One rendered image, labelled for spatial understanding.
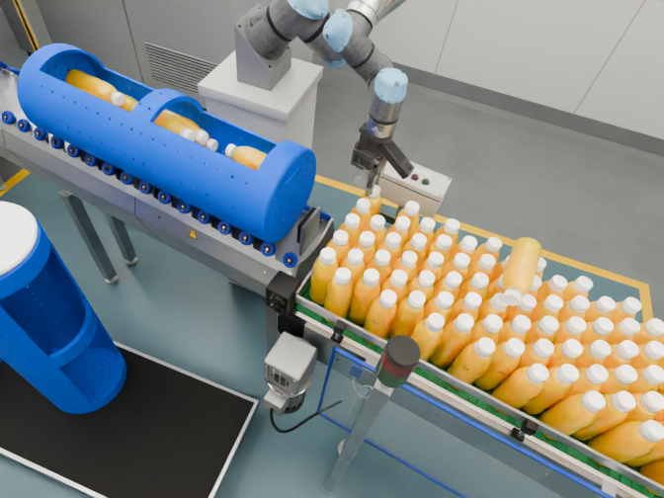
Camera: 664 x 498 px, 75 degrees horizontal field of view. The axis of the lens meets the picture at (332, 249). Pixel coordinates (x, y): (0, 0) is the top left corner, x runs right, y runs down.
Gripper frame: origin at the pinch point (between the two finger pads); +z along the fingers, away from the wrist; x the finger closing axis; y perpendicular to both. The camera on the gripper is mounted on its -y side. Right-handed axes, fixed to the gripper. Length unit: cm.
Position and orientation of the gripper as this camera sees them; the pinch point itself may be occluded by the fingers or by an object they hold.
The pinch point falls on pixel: (373, 190)
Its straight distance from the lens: 128.5
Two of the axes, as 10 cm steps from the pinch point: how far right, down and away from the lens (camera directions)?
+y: -8.8, -4.3, 2.2
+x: -4.7, 6.6, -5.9
